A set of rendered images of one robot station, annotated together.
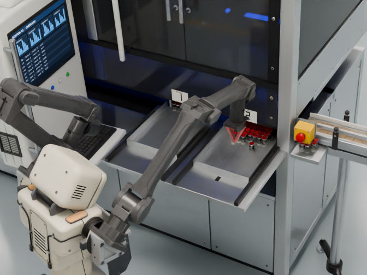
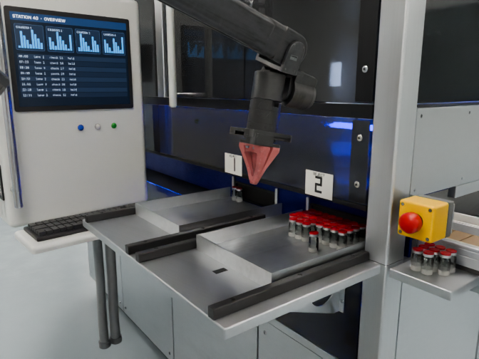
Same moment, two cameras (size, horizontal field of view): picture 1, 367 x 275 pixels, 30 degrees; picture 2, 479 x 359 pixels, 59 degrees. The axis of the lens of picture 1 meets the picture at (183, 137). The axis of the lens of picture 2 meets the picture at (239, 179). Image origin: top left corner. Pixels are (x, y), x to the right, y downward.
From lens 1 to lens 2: 2.10 m
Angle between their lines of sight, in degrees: 30
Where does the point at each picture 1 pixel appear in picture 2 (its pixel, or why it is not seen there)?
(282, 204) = not seen: outside the picture
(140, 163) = (125, 231)
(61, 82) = (98, 127)
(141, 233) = not seen: outside the picture
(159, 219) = not seen: outside the picture
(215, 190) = (199, 284)
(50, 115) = (68, 163)
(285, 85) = (388, 100)
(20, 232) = (66, 350)
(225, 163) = (253, 256)
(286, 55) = (393, 25)
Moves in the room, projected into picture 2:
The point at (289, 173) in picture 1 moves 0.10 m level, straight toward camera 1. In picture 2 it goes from (386, 319) to (375, 342)
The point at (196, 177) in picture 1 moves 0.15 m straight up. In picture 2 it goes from (185, 261) to (184, 193)
